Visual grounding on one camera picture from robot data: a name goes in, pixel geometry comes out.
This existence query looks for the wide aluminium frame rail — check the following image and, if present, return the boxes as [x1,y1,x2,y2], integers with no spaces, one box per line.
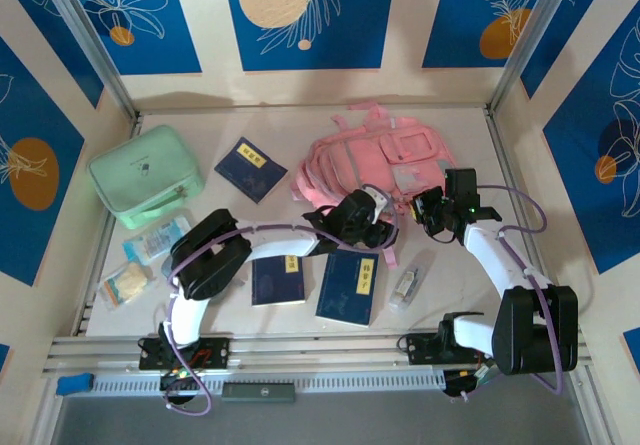
[42,334,594,376]

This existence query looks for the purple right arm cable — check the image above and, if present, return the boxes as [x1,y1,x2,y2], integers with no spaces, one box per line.
[429,183,569,404]

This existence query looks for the small navy book yellow label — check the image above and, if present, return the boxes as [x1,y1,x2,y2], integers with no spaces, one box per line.
[250,254,306,308]

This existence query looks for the medium navy book yellow label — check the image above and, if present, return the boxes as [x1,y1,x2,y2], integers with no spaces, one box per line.
[213,136,290,205]

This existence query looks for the clear bag yellow notes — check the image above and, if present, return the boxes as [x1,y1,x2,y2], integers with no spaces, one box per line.
[101,260,154,309]

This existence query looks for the mint green zip case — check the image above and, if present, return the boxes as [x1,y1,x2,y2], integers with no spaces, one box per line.
[87,124,205,230]

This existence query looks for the large navy book yellow label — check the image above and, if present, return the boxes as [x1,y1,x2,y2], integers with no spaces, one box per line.
[314,249,380,329]

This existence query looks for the blue tape-wrapped handle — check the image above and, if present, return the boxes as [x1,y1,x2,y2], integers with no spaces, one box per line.
[55,373,95,396]

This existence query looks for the blue floral wall poster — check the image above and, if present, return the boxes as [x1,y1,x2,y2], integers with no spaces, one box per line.
[221,0,399,72]
[0,37,86,287]
[421,0,559,70]
[62,0,204,77]
[519,0,619,101]
[542,12,640,276]
[0,0,105,111]

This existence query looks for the blue white wipes pack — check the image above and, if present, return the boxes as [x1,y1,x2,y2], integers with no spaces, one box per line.
[122,213,194,266]

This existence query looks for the aluminium table edge rail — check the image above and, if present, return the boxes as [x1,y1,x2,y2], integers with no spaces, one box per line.
[483,107,569,329]

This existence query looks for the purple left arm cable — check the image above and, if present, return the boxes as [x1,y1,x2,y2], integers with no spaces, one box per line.
[162,184,401,417]

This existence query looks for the dark green flat box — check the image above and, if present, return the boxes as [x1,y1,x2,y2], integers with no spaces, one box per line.
[221,382,296,405]

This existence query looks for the pink backpack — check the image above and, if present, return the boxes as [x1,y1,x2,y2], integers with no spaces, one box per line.
[288,99,459,272]

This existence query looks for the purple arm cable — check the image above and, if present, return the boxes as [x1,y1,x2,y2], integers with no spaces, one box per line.
[162,184,401,417]
[429,183,569,404]

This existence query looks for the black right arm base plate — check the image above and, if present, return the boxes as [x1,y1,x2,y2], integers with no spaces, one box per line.
[405,333,444,366]

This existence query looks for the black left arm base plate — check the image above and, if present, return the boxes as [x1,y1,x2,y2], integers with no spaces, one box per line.
[138,335,232,371]

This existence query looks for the grey slotted cable duct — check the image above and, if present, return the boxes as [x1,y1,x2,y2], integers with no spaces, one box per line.
[92,370,446,396]

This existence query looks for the aluminium frame post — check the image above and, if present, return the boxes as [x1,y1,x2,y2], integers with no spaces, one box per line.
[488,0,576,112]
[37,0,142,122]

